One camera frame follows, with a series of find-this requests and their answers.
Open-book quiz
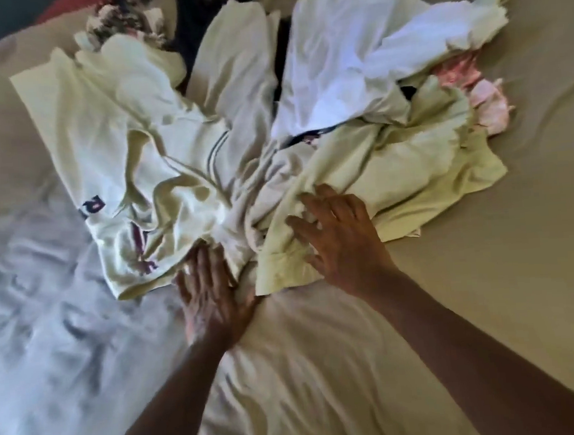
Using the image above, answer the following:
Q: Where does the off-white crumpled garment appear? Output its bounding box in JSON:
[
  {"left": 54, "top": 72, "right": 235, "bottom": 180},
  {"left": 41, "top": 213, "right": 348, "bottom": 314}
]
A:
[{"left": 206, "top": 138, "right": 333, "bottom": 283}]

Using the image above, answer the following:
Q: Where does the cream folded garment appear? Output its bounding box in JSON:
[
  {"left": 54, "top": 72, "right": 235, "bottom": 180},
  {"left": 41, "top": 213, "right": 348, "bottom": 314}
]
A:
[{"left": 177, "top": 0, "right": 296, "bottom": 193}]

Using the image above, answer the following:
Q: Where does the beige bed sheet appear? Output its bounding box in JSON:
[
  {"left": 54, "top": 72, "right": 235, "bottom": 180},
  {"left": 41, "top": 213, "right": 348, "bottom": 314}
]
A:
[{"left": 0, "top": 0, "right": 574, "bottom": 435}]

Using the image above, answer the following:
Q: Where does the dark navy garment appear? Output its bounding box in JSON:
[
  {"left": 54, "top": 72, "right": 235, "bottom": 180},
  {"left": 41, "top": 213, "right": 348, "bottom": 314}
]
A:
[{"left": 167, "top": 0, "right": 299, "bottom": 101}]

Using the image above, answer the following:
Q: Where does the person's left forearm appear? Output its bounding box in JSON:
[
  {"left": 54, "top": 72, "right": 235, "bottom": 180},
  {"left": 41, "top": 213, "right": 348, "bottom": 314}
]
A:
[{"left": 86, "top": 334, "right": 246, "bottom": 435}]

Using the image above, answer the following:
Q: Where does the red cloth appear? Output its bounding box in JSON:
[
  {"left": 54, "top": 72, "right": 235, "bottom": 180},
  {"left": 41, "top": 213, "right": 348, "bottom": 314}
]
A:
[{"left": 33, "top": 0, "right": 109, "bottom": 26}]

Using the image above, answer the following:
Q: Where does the person's right hand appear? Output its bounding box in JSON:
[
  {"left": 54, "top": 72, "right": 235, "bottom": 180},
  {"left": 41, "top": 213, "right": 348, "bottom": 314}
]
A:
[{"left": 283, "top": 177, "right": 404, "bottom": 308}]

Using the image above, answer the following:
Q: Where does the person's right forearm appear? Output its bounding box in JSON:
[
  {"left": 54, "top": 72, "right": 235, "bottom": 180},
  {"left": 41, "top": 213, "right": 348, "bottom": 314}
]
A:
[{"left": 363, "top": 254, "right": 574, "bottom": 435}]

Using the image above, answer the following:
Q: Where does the pale yellow garment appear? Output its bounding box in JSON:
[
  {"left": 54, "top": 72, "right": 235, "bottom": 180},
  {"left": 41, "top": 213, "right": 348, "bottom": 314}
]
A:
[{"left": 239, "top": 70, "right": 517, "bottom": 298}]

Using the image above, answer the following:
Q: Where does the pink garment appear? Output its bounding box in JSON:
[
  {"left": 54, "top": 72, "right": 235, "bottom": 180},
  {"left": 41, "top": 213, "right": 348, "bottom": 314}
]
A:
[{"left": 429, "top": 48, "right": 515, "bottom": 141}]

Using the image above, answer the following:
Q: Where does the person's left hand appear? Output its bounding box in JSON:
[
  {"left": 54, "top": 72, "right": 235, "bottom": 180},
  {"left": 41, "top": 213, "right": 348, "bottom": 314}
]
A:
[{"left": 172, "top": 237, "right": 267, "bottom": 354}]

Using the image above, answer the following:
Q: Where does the cream shirt with dark lettering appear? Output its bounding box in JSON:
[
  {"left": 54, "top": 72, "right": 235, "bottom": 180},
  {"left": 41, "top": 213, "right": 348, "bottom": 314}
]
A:
[{"left": 7, "top": 25, "right": 256, "bottom": 310}]

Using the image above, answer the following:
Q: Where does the white garment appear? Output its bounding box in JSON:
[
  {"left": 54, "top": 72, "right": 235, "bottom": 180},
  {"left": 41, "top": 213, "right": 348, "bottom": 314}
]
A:
[{"left": 260, "top": 0, "right": 517, "bottom": 143}]

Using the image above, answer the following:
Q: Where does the floral patterned garment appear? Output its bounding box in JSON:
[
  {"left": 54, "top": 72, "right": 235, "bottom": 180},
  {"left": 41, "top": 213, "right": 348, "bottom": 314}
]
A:
[{"left": 71, "top": 0, "right": 171, "bottom": 58}]

